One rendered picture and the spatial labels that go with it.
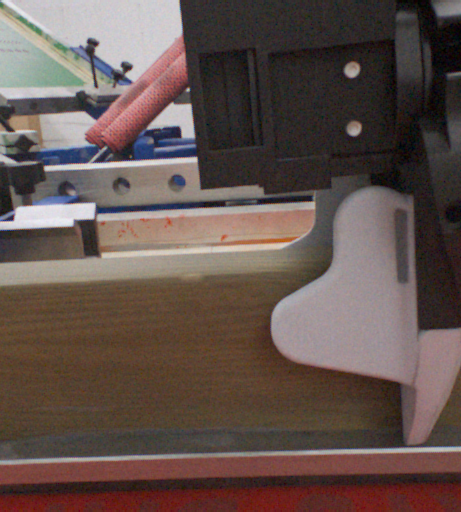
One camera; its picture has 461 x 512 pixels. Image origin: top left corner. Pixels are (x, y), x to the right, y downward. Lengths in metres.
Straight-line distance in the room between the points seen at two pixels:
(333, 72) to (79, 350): 0.13
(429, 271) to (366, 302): 0.02
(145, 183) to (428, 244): 0.53
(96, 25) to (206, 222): 4.20
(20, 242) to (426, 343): 0.35
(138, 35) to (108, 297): 4.49
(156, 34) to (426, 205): 4.50
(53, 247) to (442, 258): 0.34
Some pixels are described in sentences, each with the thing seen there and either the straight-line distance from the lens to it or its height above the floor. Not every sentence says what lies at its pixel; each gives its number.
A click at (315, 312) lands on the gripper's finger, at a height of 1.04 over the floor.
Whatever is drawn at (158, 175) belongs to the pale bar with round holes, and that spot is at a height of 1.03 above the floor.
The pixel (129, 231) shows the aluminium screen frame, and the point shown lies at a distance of 0.61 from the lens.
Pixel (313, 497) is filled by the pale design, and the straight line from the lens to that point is 0.24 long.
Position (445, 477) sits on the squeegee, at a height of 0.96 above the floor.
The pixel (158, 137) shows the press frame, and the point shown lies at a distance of 1.44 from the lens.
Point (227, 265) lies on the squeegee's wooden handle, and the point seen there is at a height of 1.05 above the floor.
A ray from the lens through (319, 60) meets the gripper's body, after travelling 0.17.
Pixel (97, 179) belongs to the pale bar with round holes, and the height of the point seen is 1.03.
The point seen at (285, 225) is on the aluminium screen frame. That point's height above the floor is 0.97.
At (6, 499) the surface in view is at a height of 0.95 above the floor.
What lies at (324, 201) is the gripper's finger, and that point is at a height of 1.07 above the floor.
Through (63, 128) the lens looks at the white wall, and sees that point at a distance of 4.82.
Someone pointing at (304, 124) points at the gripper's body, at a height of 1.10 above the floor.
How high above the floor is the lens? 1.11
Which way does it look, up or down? 16 degrees down
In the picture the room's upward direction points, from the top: 4 degrees counter-clockwise
